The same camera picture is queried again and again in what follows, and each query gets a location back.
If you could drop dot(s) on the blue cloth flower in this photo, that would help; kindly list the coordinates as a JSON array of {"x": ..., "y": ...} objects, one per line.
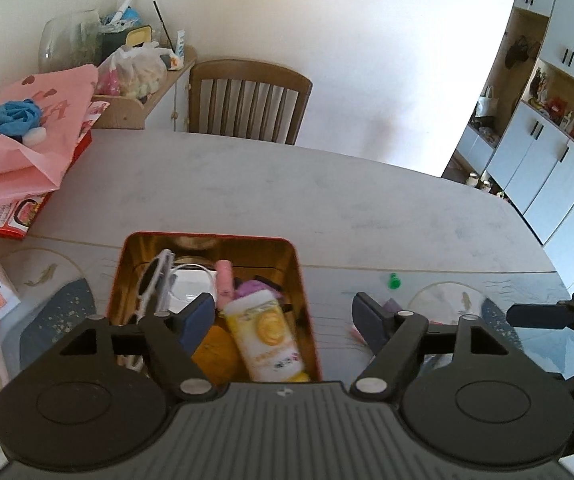
[{"x": 12, "y": 115}]

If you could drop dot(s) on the wooden chair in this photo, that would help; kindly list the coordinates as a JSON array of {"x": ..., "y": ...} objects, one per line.
[{"x": 247, "y": 71}]

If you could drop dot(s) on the wooden side shelf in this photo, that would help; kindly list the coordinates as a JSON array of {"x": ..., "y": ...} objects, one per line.
[{"x": 122, "y": 115}]

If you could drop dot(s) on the small pink object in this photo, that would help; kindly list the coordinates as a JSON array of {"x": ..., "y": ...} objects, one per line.
[{"x": 358, "y": 335}]

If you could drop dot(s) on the white tote bag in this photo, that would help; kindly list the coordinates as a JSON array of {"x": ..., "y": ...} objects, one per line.
[{"x": 487, "y": 105}]

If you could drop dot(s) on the purple flower toy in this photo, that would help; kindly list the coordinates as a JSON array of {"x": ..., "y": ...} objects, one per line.
[{"x": 254, "y": 289}]

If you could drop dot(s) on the white wall cabinet unit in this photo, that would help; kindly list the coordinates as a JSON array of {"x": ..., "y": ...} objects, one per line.
[{"x": 542, "y": 160}]

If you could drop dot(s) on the pink tube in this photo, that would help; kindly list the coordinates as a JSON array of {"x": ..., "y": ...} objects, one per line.
[{"x": 224, "y": 282}]

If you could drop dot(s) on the teal container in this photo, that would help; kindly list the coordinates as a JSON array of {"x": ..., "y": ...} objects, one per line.
[{"x": 112, "y": 45}]

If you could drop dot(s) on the white sunglasses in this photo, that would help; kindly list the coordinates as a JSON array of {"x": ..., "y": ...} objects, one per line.
[{"x": 149, "y": 280}]

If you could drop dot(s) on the dark hanging bag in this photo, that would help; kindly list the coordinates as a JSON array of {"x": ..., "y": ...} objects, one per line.
[{"x": 517, "y": 50}]

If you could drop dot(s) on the printed oval placemat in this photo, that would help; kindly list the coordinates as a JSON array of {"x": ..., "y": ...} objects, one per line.
[
  {"x": 442, "y": 297},
  {"x": 57, "y": 310}
]

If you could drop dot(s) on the pink paper bag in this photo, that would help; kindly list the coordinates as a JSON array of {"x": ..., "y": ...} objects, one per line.
[{"x": 42, "y": 135}]

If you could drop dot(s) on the red printed box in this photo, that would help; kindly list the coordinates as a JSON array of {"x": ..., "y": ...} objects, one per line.
[{"x": 12, "y": 217}]

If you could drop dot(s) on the small purple object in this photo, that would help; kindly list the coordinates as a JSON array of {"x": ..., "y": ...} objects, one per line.
[{"x": 391, "y": 305}]

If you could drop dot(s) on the thin black stick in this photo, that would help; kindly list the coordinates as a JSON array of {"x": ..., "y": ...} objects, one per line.
[{"x": 162, "y": 22}]

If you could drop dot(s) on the orange fruit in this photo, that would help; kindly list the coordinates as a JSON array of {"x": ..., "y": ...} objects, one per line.
[{"x": 217, "y": 355}]

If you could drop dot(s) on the white bottle yellow label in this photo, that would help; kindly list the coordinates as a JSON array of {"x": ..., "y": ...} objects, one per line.
[{"x": 267, "y": 340}]

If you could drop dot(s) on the yellow lidded container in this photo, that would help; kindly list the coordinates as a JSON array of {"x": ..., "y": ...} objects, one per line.
[{"x": 138, "y": 37}]

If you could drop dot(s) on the white tube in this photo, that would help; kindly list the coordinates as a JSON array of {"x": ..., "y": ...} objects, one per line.
[{"x": 179, "y": 44}]

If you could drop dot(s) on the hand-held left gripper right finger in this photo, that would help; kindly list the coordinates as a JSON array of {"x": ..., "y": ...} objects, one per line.
[{"x": 372, "y": 317}]

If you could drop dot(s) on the white plastic bag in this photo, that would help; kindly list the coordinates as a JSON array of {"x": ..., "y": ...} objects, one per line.
[{"x": 137, "y": 72}]

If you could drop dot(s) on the small green cap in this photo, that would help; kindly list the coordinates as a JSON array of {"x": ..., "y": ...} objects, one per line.
[{"x": 393, "y": 282}]

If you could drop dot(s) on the red tin box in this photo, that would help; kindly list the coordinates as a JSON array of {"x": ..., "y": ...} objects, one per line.
[{"x": 134, "y": 255}]

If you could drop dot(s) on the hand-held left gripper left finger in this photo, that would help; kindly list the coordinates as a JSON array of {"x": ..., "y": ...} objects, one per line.
[{"x": 197, "y": 315}]

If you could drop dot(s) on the clear glass jar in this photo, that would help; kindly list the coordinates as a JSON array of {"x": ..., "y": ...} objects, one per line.
[{"x": 67, "y": 40}]

